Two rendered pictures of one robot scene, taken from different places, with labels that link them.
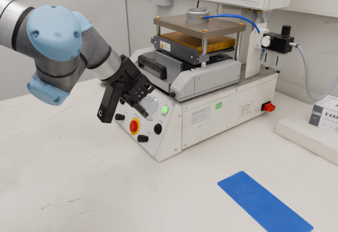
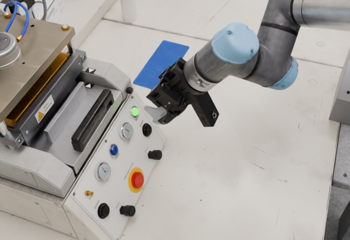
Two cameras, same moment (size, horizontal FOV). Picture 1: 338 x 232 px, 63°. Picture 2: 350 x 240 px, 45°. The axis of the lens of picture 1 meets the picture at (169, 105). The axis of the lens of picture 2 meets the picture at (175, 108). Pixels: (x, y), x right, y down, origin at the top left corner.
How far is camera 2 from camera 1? 125 cm
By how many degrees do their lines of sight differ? 88
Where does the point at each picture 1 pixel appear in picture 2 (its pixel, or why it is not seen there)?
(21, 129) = not seen: outside the picture
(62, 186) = (257, 188)
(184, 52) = (70, 73)
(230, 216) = not seen: hidden behind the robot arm
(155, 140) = (153, 138)
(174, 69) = (79, 100)
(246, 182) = (145, 76)
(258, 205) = (165, 64)
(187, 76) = (112, 67)
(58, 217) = (279, 163)
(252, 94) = not seen: hidden behind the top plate
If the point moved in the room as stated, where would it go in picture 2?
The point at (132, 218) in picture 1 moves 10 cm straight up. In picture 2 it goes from (236, 119) to (239, 95)
